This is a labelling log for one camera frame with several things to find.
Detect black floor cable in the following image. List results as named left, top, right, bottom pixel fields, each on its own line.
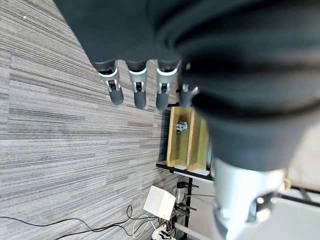
left=0, top=204, right=161, bottom=240

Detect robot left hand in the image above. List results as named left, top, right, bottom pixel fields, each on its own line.
left=52, top=0, right=320, bottom=240

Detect white power strip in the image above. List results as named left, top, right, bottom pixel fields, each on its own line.
left=151, top=226, right=176, bottom=240

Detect wooden shelf board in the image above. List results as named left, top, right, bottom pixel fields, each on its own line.
left=166, top=106, right=193, bottom=168
left=186, top=109, right=210, bottom=173

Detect white cube box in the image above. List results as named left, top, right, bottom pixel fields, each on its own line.
left=143, top=185, right=177, bottom=222

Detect white cable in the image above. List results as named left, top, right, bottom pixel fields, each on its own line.
left=131, top=214, right=163, bottom=240

